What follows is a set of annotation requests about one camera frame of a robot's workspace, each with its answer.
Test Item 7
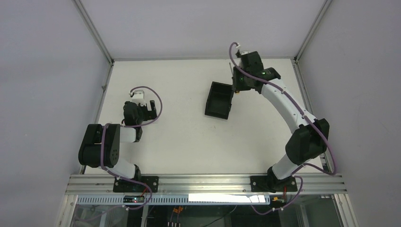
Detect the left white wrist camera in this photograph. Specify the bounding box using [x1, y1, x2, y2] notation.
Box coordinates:
[130, 90, 147, 106]

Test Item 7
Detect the white slotted cable duct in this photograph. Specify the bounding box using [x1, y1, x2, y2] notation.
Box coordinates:
[77, 193, 271, 205]

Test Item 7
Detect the black plastic bin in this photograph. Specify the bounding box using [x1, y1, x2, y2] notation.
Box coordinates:
[205, 81, 234, 120]

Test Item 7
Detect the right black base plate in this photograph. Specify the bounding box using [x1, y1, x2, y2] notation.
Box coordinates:
[250, 175, 298, 193]

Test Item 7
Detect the small green circuit board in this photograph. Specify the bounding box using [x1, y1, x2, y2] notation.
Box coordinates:
[123, 196, 145, 204]

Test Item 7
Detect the aluminium frame rail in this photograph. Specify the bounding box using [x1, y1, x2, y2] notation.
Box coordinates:
[65, 173, 347, 195]

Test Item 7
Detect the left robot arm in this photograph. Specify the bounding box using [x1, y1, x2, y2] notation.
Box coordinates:
[78, 100, 157, 182]

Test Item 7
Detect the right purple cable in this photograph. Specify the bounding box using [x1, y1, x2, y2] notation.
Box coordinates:
[229, 42, 337, 216]

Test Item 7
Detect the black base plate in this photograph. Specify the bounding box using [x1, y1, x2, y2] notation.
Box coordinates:
[250, 175, 298, 193]
[113, 175, 159, 193]

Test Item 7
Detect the black yellow screwdriver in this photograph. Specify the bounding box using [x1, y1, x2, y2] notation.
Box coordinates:
[229, 64, 242, 94]

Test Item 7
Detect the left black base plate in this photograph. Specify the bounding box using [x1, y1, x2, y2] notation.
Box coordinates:
[113, 175, 159, 193]

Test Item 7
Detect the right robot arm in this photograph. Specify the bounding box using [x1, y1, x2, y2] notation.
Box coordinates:
[232, 51, 330, 192]

